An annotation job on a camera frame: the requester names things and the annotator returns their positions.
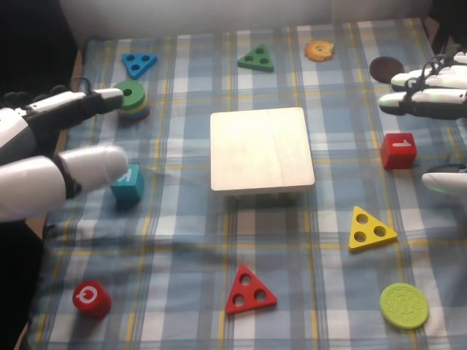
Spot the yellow wooden ring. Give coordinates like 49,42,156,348
118,101,149,113

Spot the small wooden table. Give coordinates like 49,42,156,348
209,106,317,205

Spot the blue plaid cloth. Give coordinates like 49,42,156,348
27,17,467,350

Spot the red triangle block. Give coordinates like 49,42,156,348
224,264,278,315

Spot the tan flower cookie toy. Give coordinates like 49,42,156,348
304,39,336,63

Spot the red number cube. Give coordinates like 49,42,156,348
379,132,417,171

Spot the blue wooden ring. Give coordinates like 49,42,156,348
122,104,151,117

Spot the yellow triangle block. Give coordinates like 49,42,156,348
348,206,398,253

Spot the green sandwich cookie toy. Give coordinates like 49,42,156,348
379,282,431,331

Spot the green triangle block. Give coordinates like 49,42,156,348
236,43,274,74

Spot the red cylinder letter block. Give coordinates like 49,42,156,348
72,279,112,319

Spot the teal letter cube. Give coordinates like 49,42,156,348
109,163,146,211

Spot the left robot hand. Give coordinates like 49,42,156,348
0,84,129,224

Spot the brown round cookie toy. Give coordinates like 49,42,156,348
368,57,406,84

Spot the blue triangle block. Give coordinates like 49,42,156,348
121,52,159,80

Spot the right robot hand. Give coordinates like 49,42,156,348
378,50,467,201

